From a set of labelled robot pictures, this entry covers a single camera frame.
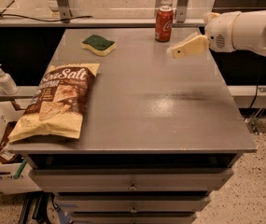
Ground white pump soap bottle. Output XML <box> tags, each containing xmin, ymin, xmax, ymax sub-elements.
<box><xmin>0</xmin><ymin>64</ymin><xmax>19</xmax><ymax>95</ymax></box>

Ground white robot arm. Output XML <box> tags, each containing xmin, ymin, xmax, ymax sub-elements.
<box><xmin>166</xmin><ymin>10</ymin><xmax>266</xmax><ymax>59</ymax></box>

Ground grey drawer cabinet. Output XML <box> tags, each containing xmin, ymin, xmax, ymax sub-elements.
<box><xmin>11</xmin><ymin>28</ymin><xmax>256</xmax><ymax>224</ymax></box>

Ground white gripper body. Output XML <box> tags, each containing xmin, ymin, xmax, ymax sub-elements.
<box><xmin>203</xmin><ymin>11</ymin><xmax>241</xmax><ymax>52</ymax></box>

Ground snack packets in box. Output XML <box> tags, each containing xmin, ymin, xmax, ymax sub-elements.
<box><xmin>0</xmin><ymin>122</ymin><xmax>22</xmax><ymax>164</ymax></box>

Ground black cable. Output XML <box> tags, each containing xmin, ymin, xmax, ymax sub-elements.
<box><xmin>0</xmin><ymin>0</ymin><xmax>93</xmax><ymax>23</ymax></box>

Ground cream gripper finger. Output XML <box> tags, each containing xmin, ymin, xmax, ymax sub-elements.
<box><xmin>182</xmin><ymin>32</ymin><xmax>201</xmax><ymax>43</ymax></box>
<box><xmin>166</xmin><ymin>35</ymin><xmax>209</xmax><ymax>59</ymax></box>

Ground brown sea salt chip bag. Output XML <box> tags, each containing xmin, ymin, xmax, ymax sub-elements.
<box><xmin>8</xmin><ymin>63</ymin><xmax>100</xmax><ymax>142</ymax></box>

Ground white cardboard box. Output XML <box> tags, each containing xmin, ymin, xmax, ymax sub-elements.
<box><xmin>0</xmin><ymin>101</ymin><xmax>40</xmax><ymax>195</ymax></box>

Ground red soda can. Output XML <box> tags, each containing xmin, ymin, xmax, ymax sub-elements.
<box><xmin>155</xmin><ymin>6</ymin><xmax>174</xmax><ymax>42</ymax></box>

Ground green stick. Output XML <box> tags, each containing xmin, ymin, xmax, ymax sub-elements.
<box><xmin>13</xmin><ymin>160</ymin><xmax>27</xmax><ymax>179</ymax></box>

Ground green yellow sponge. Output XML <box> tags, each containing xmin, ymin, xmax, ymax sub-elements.
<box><xmin>81</xmin><ymin>35</ymin><xmax>116</xmax><ymax>57</ymax></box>

